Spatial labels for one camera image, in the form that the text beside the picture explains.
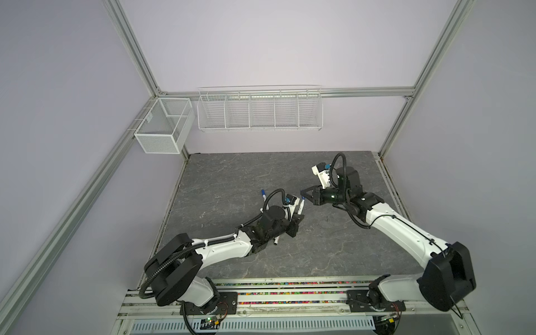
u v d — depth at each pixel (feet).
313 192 2.40
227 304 2.41
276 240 2.90
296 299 2.48
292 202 2.32
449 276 1.34
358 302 2.33
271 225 2.05
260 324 5.18
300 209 2.58
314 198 2.32
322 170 2.33
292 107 3.31
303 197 2.53
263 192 3.45
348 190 2.03
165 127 3.34
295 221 2.33
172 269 1.41
